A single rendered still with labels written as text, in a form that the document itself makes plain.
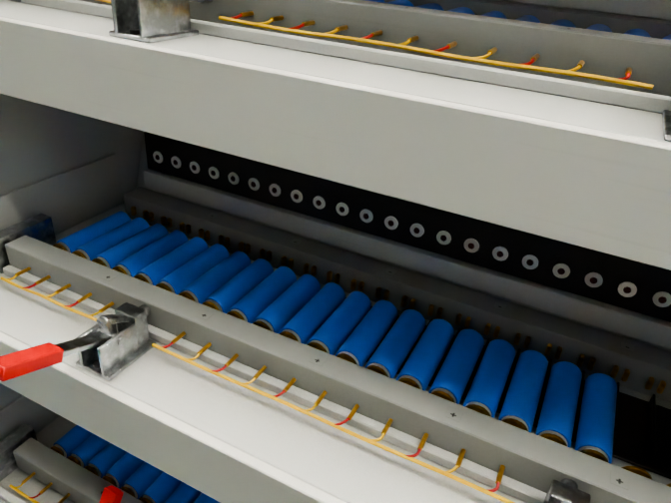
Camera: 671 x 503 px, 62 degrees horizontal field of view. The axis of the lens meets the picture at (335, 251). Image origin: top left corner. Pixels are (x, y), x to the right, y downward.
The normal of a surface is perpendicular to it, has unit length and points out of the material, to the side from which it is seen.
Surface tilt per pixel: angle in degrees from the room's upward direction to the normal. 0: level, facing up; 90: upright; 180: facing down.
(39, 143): 90
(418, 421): 108
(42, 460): 18
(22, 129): 90
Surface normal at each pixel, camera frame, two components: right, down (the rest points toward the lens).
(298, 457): 0.07, -0.86
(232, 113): -0.45, 0.42
